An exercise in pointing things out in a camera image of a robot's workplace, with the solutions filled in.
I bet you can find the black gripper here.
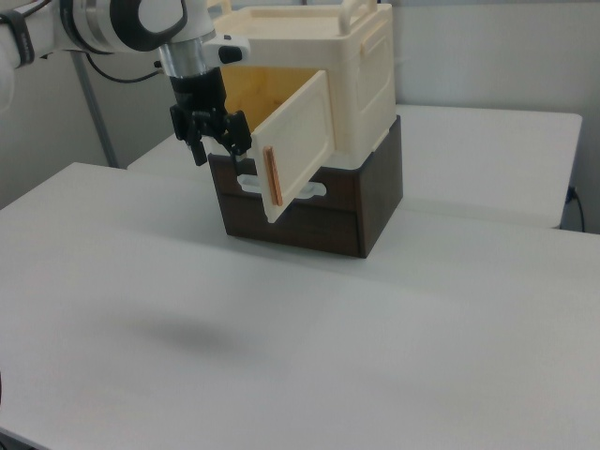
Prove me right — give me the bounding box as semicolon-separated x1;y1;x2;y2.
168;67;253;167

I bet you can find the cream cabinet door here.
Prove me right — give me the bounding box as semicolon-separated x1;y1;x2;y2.
249;69;338;224

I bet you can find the cream plastic cabinet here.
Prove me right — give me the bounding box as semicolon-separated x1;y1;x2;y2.
205;0;398;171

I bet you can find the grey metal pole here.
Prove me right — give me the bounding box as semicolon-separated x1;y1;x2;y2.
68;49;119;170

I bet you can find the dark brown drawer box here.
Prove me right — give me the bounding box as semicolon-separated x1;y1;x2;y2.
207;113;405;260

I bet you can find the copper door handle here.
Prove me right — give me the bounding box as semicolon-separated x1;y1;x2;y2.
263;145;283;207

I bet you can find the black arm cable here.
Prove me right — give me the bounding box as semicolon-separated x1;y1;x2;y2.
85;50;166;84

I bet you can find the white drawer handle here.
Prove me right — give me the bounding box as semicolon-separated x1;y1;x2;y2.
235;172;327;198

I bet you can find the cream cabinet carry handle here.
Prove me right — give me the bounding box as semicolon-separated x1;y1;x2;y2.
337;0;379;38

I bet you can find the black arm strap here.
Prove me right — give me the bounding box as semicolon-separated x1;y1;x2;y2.
0;10;38;70

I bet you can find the black wall power cable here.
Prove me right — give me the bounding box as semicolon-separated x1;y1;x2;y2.
565;185;588;233

